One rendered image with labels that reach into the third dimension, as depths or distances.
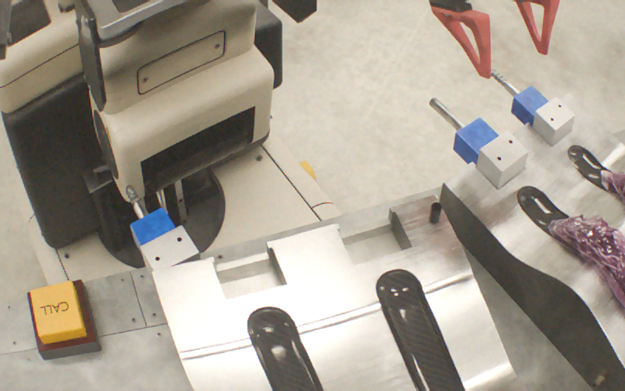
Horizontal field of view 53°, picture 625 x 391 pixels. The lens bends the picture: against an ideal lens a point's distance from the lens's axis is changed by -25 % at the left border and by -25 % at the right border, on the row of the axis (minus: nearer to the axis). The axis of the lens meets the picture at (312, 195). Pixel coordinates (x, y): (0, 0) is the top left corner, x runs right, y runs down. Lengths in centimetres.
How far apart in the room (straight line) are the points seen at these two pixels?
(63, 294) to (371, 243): 31
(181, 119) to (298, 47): 132
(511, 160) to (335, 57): 146
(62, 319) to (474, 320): 39
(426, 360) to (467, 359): 4
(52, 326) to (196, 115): 36
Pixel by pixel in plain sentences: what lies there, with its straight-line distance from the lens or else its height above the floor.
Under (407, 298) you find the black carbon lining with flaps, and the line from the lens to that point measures 65.
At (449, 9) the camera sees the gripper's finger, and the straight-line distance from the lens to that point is 65.
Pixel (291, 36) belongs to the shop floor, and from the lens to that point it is 225.
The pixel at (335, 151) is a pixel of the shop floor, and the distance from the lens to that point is 193.
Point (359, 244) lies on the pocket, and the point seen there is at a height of 86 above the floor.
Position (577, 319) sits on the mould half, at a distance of 69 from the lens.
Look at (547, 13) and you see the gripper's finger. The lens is 72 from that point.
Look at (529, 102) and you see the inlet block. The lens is 86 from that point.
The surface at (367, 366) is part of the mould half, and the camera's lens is 61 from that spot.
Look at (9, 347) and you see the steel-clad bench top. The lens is 77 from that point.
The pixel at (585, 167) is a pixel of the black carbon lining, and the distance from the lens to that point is 84.
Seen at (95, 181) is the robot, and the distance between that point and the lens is 127.
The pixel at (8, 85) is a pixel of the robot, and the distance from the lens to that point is 113.
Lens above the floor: 143
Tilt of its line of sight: 51 degrees down
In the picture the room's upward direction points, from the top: 1 degrees clockwise
